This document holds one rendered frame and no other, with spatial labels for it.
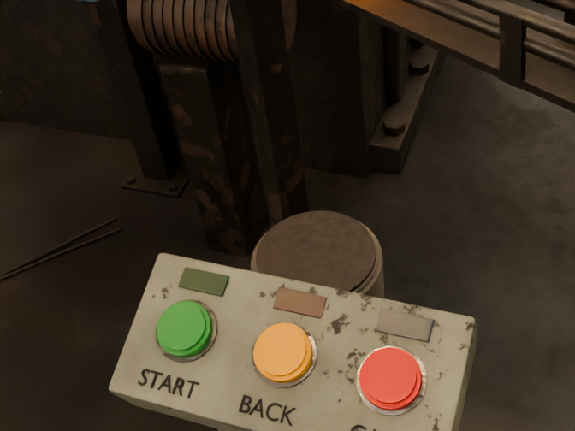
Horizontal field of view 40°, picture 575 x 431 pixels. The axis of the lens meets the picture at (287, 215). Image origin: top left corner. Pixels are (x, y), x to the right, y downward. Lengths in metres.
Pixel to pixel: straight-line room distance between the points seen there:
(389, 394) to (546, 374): 0.77
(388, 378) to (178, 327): 0.15
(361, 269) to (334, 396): 0.19
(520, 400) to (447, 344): 0.71
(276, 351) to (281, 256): 0.19
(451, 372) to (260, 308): 0.14
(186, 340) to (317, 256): 0.19
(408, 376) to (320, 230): 0.25
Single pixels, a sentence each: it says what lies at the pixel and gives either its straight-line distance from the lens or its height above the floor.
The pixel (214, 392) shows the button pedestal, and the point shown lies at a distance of 0.56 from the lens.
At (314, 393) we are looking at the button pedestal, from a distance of 0.54.
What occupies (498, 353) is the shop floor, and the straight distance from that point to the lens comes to 1.29.
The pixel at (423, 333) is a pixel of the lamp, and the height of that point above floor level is 0.61.
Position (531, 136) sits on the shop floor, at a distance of 1.65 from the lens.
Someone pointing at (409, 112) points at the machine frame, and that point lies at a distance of 1.59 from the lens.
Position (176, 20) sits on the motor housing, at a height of 0.49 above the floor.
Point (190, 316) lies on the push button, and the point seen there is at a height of 0.61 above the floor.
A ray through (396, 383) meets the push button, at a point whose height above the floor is 0.61.
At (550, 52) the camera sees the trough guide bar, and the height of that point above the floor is 0.71.
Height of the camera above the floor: 1.05
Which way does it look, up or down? 45 degrees down
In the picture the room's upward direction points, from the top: 9 degrees counter-clockwise
